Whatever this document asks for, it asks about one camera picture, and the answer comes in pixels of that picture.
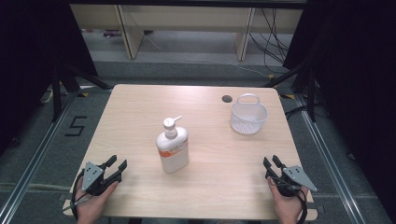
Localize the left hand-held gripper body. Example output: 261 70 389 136
81 161 123 197

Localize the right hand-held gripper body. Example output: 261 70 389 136
266 164 318 198

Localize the white pump bottle orange label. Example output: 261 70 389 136
155 116 191 174

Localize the person's right hand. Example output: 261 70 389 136
266 176 307 224

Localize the person's left hand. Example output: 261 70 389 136
75 180 120 224

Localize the black metal stand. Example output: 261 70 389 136
262 61 319 123
50 62 114 123

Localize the black curtain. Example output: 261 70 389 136
282 0 396 222
0 0 99 157

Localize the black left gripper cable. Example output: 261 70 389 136
70 169 87 221

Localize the grey thin cable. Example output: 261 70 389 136
62 196 92 213

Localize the metal floor rail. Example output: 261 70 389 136
293 92 368 224
0 90 79 224

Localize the bundle of black cables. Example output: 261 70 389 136
247 7 293 75

